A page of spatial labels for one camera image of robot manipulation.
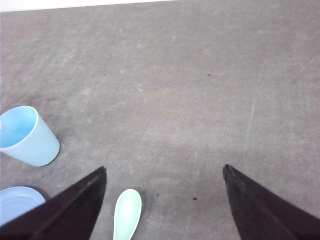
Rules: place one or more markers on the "blue plastic plate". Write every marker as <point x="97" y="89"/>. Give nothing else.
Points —
<point x="18" y="200"/>

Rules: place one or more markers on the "light blue plastic cup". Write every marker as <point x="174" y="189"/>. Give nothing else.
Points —
<point x="25" y="136"/>

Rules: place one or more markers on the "mint green plastic spoon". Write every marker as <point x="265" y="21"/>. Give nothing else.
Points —
<point x="127" y="214"/>

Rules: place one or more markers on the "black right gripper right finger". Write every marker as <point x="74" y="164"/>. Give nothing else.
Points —
<point x="259" y="214"/>

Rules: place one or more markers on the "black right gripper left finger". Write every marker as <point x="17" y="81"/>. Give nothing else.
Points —
<point x="70" y="215"/>

